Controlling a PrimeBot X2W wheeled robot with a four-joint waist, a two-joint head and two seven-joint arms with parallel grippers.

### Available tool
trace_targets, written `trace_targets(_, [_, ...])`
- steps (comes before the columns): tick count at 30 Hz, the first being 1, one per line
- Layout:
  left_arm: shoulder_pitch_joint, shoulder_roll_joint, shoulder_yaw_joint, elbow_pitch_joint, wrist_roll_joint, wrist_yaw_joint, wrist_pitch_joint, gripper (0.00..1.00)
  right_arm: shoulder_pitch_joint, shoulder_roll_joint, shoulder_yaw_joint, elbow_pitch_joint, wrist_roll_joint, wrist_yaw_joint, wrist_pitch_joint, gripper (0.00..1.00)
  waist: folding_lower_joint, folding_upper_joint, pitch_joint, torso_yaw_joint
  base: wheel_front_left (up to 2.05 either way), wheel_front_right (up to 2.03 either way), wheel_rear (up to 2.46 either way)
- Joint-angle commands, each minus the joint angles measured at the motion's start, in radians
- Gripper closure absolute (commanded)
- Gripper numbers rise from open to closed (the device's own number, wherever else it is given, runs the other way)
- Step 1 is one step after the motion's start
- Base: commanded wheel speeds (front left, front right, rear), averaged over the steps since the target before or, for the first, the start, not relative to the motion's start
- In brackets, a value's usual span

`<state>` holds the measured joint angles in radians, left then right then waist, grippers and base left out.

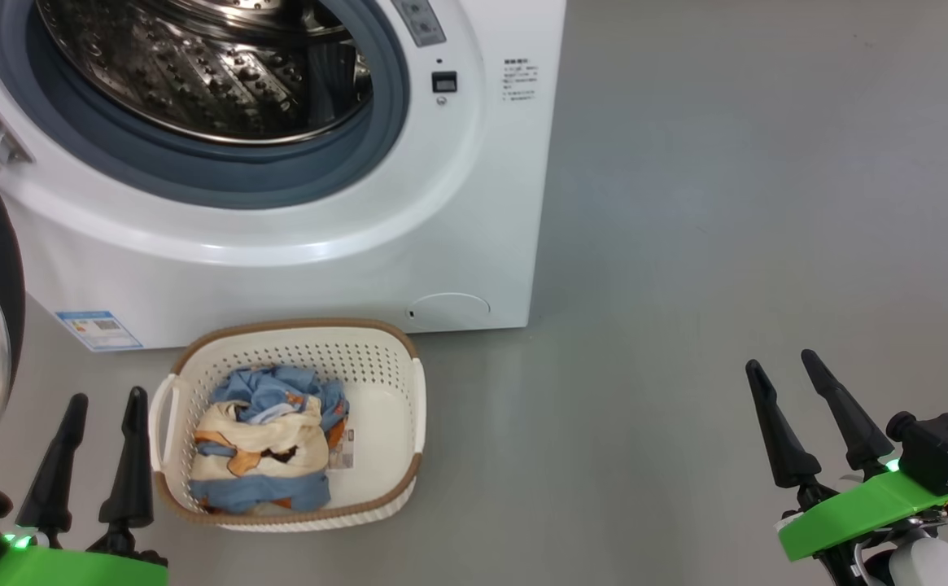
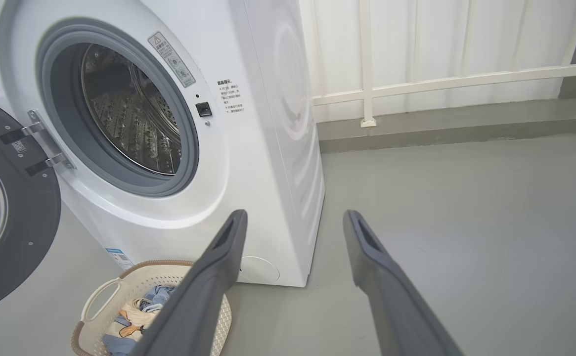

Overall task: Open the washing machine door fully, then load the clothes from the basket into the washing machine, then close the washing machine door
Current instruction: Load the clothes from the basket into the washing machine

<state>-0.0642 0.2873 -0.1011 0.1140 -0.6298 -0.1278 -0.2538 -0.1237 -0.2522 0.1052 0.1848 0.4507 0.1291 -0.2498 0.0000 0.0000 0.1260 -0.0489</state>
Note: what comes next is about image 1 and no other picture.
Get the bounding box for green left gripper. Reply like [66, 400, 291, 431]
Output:
[0, 386, 169, 586]

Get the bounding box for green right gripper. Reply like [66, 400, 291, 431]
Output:
[745, 349, 948, 586]

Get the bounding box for cream garment with orange print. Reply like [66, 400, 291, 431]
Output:
[190, 396, 330, 481]

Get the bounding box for blue denim garment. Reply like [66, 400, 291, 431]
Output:
[189, 365, 351, 515]

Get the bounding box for white front-load washing machine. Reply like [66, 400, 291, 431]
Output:
[0, 0, 568, 352]

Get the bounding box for grey rubber door gasket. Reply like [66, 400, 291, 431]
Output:
[0, 0, 411, 211]

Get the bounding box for stainless steel washing machine drum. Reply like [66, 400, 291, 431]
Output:
[34, 0, 375, 147]

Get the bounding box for blue energy label sticker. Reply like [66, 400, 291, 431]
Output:
[55, 309, 144, 352]

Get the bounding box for basket product label sticker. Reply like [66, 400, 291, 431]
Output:
[327, 427, 356, 470]

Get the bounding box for white perforated laundry basket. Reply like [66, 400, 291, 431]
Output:
[148, 318, 427, 533]

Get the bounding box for round white filter cover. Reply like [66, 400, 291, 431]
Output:
[405, 293, 491, 333]

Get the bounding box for black printed text sticker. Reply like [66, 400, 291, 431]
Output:
[503, 57, 537, 103]

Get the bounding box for grey warning icon label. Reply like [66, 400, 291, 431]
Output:
[392, 0, 448, 47]

